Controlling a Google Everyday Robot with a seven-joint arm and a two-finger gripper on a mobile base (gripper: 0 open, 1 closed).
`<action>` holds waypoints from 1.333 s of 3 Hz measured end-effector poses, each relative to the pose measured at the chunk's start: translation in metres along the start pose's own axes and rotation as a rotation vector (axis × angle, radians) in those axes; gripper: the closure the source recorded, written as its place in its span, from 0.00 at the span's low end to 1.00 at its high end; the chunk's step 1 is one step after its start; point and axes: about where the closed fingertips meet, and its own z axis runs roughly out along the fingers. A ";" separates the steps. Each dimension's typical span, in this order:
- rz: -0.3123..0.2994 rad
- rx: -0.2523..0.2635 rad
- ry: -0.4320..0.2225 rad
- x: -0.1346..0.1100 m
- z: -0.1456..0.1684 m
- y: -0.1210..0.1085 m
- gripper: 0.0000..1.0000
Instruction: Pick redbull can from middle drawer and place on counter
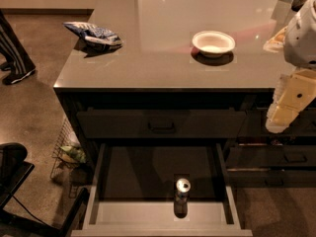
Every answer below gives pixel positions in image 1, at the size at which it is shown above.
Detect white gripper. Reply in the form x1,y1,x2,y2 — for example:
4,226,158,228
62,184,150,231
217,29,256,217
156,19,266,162
263,27,316,133

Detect redbull can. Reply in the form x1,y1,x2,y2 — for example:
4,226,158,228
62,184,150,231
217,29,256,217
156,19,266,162
174,178,191,218

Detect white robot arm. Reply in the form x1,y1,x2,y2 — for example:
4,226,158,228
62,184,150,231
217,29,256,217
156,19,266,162
264,0,316,133

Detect dark cabinet counter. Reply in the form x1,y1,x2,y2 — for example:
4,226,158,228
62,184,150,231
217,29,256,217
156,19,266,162
52,0,316,237

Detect open middle drawer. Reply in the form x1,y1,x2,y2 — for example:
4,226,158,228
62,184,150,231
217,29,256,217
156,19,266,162
71,145,253,237

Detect closed top drawer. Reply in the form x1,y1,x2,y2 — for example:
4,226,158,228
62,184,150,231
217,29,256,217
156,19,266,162
77,110,246,139

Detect white paper bowl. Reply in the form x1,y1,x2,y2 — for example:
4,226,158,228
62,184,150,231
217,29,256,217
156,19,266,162
192,31,235,57

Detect right side drawers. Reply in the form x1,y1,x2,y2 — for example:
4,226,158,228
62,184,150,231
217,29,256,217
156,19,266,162
225,100,316,188

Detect blue white chip bag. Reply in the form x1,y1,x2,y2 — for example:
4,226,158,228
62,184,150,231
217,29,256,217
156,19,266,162
63,22,122,51

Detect person leg striped pants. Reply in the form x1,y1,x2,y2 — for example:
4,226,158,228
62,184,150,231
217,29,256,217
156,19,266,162
0,11,36,85

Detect black chair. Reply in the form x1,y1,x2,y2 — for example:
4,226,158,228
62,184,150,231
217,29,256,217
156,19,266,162
0,142,91,237

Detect wire basket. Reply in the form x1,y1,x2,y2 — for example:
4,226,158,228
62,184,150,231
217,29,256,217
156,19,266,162
50,118,87,180

